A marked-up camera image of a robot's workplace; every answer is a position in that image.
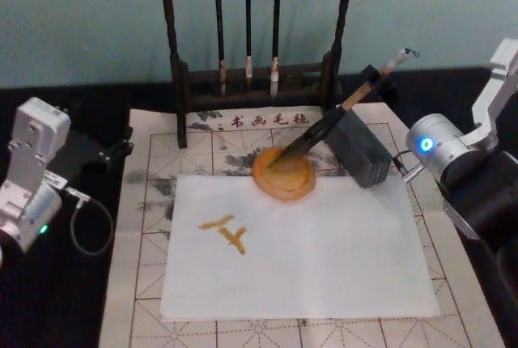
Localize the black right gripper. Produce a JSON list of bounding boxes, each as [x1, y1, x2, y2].
[[360, 64, 454, 130]]

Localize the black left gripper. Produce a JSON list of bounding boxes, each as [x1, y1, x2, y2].
[[44, 124, 135, 189]]

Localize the large tan-handled calligraphy brush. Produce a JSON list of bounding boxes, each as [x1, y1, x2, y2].
[[266, 47, 420, 168]]

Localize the white gridded felt mat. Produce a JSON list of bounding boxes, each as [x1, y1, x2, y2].
[[99, 104, 507, 348]]

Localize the grey block with holes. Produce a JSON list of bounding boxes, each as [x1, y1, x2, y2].
[[323, 109, 393, 189]]

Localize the dark wooden brush rack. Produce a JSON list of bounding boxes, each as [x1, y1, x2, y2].
[[157, 0, 357, 151]]

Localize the black calligraphy brush, white bristles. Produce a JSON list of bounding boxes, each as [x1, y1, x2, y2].
[[269, 0, 283, 99]]

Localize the orange ink dish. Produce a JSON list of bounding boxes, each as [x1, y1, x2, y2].
[[251, 145, 316, 203]]

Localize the thin black calligraphy brush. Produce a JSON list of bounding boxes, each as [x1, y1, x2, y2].
[[243, 0, 255, 91]]

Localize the black calligraphy brush, dark bristles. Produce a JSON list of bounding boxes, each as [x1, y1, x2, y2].
[[210, 0, 228, 96]]

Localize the black table cloth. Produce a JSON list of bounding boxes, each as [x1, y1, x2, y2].
[[0, 64, 518, 348]]

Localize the white paper sheet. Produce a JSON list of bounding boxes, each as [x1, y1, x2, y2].
[[159, 172, 442, 323]]

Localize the left gripper thin dark cable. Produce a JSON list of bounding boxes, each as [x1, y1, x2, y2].
[[66, 187, 115, 256]]

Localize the gripper thin dark cable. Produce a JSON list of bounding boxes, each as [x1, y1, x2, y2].
[[66, 187, 115, 256], [390, 151, 427, 184]]

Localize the right gripper thin dark cable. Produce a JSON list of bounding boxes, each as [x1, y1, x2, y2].
[[390, 151, 427, 184]]

